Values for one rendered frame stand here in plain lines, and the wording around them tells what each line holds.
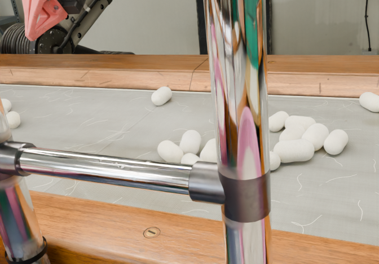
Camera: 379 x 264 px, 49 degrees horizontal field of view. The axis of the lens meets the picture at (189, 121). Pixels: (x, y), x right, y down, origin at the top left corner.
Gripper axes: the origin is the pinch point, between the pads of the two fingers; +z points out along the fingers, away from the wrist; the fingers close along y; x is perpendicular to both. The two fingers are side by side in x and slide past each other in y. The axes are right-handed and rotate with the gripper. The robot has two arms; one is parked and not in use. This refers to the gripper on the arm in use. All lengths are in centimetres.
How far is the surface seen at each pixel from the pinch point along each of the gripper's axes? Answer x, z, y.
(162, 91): 3.2, 7.7, 23.5
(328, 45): 162, -115, 30
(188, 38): 157, -118, -53
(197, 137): -4.0, 17.0, 32.9
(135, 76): 7.7, 2.6, 15.7
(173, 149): -6.2, 19.4, 31.6
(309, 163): -3.0, 18.5, 44.1
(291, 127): -2.4, 14.5, 42.0
